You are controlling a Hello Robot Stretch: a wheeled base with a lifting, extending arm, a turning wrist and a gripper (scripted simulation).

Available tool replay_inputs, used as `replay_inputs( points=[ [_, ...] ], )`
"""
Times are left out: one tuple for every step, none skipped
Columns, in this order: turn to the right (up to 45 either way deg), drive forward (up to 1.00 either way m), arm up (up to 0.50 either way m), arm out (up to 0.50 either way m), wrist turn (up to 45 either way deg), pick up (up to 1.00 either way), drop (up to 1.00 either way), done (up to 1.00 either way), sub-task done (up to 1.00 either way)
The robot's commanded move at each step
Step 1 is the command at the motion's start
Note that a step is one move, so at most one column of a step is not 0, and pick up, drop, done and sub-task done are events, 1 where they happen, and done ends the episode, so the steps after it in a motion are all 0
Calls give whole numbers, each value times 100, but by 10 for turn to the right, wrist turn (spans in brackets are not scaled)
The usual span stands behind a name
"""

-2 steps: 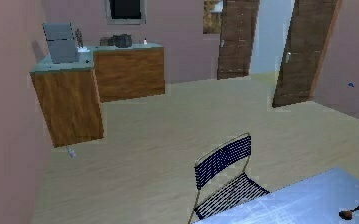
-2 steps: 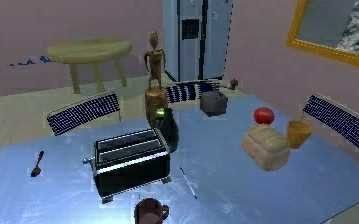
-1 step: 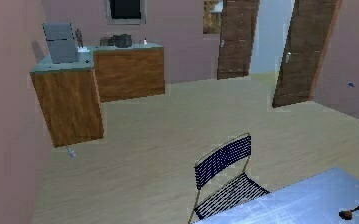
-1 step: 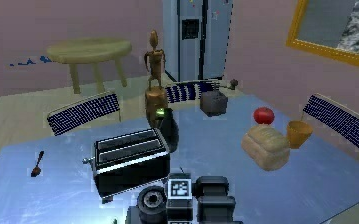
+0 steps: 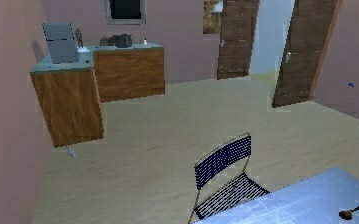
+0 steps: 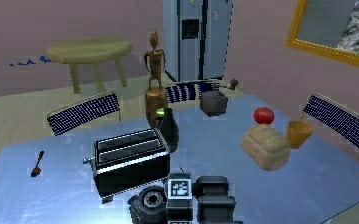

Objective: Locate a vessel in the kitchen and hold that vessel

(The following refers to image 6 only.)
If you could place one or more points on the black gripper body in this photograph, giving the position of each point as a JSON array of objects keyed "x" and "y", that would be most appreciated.
[{"x": 149, "y": 203}]

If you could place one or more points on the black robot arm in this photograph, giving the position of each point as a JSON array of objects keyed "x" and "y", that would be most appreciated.
[{"x": 200, "y": 200}]

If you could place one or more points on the black toaster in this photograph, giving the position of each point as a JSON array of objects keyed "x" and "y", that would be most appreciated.
[{"x": 130, "y": 160}]

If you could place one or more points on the blue mesh chair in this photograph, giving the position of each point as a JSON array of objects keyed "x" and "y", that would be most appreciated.
[
  {"x": 83, "y": 112},
  {"x": 337, "y": 121},
  {"x": 187, "y": 91}
]

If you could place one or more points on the brown wooden figure statue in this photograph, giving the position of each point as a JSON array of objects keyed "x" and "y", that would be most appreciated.
[{"x": 154, "y": 86}]

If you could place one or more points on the dark spoon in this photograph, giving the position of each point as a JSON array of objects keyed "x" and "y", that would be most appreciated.
[{"x": 37, "y": 166}]

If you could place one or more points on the grey cube box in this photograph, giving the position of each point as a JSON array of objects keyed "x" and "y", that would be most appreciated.
[{"x": 213, "y": 102}]

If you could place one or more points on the tan bread loaf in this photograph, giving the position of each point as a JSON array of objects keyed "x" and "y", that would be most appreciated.
[{"x": 266, "y": 147}]

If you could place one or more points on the red tomato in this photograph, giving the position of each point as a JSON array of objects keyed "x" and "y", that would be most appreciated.
[{"x": 263, "y": 115}]

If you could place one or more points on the small dark pepper shaker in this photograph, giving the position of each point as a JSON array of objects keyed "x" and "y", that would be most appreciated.
[{"x": 233, "y": 84}]

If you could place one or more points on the pale wooden round stool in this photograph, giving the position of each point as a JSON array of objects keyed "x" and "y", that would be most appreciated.
[{"x": 90, "y": 56}]

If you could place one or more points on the orange cup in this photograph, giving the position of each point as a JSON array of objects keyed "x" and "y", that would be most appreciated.
[{"x": 298, "y": 133}]

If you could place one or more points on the grey fridge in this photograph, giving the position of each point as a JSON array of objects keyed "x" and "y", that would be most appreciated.
[{"x": 198, "y": 36}]

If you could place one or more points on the yellow framed picture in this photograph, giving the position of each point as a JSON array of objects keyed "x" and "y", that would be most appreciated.
[{"x": 330, "y": 30}]

